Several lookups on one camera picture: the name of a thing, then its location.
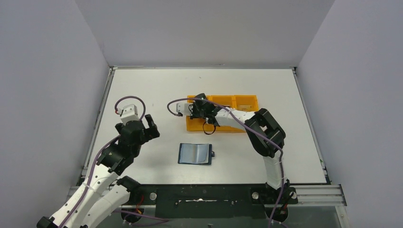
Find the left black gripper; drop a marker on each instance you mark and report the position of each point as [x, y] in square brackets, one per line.
[147, 129]

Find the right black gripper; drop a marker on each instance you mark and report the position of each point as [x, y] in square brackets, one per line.
[194, 114]

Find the gold credit card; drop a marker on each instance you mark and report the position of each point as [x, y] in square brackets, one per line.
[246, 108]

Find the orange three-compartment tray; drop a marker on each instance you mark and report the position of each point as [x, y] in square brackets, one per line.
[231, 101]

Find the blue leather card holder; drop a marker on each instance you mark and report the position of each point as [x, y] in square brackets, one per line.
[195, 154]

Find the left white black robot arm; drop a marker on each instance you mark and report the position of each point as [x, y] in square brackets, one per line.
[105, 189]

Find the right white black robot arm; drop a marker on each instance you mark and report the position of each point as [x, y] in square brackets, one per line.
[266, 135]

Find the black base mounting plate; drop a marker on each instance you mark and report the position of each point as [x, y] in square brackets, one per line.
[220, 201]

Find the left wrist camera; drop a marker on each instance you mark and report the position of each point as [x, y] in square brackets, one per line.
[129, 113]

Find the aluminium frame rail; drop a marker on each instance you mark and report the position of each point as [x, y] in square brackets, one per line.
[320, 195]

